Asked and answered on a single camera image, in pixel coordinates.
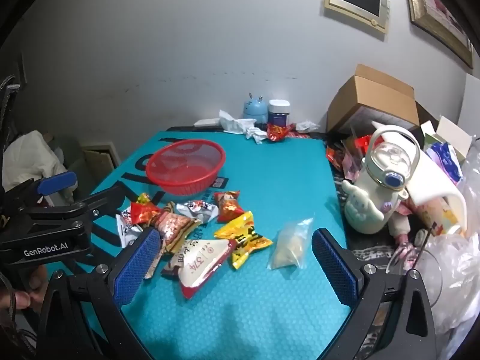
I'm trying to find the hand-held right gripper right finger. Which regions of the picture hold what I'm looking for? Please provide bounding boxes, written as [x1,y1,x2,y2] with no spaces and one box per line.
[311,227,439,360]

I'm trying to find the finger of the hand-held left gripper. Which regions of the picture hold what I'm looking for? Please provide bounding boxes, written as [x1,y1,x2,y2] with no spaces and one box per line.
[22,187,126,233]
[0,171,78,211]

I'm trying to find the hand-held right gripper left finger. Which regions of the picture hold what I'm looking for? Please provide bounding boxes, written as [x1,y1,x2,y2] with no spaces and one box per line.
[35,227,163,360]

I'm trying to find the white black snack packet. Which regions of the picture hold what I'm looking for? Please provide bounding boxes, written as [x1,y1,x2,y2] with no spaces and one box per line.
[116,210,145,249]

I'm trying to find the clear zip bag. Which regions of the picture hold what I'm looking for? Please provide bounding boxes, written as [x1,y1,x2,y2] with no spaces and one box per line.
[267,217,315,271]

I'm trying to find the brown snack packet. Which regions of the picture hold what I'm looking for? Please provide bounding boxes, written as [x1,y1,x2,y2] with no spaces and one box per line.
[155,210,201,252]

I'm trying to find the cream snack packet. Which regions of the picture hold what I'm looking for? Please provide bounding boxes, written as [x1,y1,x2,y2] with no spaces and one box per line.
[161,238,238,300]

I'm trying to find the red plastic mesh basket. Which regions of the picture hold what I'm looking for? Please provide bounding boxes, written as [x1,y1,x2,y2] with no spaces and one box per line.
[145,139,226,196]

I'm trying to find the yellow snack packet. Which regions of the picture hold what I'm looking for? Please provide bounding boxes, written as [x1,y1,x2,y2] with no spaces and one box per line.
[214,211,274,270]

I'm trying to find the red orange snack packet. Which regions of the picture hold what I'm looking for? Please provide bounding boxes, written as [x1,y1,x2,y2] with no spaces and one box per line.
[214,190,245,223]

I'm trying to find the person's left hand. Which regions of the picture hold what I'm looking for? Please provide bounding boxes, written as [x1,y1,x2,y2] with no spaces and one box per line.
[0,264,49,317]

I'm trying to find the white cloth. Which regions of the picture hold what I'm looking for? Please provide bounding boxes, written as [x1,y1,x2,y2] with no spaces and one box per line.
[2,130,68,196]

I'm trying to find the small red snack packet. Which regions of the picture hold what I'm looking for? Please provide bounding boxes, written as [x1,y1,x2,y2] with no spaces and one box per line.
[130,202,162,226]

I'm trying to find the pink doll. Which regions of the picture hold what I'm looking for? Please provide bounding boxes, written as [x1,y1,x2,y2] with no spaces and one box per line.
[386,202,417,259]

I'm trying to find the silver white snack packet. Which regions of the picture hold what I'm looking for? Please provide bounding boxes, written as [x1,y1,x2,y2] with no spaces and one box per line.
[175,199,220,225]

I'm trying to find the white toy kettle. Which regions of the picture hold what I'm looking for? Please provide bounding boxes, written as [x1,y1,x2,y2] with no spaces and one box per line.
[341,125,422,231]

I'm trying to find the clear drinking glass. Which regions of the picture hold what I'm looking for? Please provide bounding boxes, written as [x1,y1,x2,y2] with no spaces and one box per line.
[388,249,443,310]

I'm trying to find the clear plastic bags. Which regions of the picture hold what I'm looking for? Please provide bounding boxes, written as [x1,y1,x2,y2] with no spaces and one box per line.
[424,157,480,360]

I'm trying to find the red snack bag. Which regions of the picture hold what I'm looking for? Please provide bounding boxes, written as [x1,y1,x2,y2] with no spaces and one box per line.
[325,135,372,181]

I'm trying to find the white plastic container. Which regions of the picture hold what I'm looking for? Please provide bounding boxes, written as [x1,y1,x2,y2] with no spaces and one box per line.
[407,146,467,235]

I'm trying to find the red candy wrapper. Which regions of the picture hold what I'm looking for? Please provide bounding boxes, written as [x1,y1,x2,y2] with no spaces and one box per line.
[266,122,297,142]

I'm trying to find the crumpled white tissue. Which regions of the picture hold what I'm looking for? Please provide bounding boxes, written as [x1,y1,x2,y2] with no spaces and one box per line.
[219,110,257,134]
[245,125,271,145]

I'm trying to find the blue white packet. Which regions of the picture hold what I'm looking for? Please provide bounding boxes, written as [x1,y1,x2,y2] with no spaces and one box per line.
[431,142,462,184]

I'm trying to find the blue jar white lid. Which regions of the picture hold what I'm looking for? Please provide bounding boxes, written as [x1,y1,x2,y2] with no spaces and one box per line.
[268,99,290,125]

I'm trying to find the blue round alarm clock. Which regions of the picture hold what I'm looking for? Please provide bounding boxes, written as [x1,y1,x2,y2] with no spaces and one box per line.
[242,92,268,122]

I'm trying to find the open cardboard box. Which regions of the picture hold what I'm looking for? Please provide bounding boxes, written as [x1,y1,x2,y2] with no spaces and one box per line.
[326,64,421,136]

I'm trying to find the white paper box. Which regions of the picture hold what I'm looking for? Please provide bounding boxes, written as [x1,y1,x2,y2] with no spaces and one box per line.
[420,116,473,154]

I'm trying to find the gold framed picture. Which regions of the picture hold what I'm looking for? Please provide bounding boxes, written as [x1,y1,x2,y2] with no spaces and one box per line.
[401,0,475,69]

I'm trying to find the wooden wall hatch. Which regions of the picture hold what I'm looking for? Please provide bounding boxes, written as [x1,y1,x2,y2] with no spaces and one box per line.
[80,142,121,181]

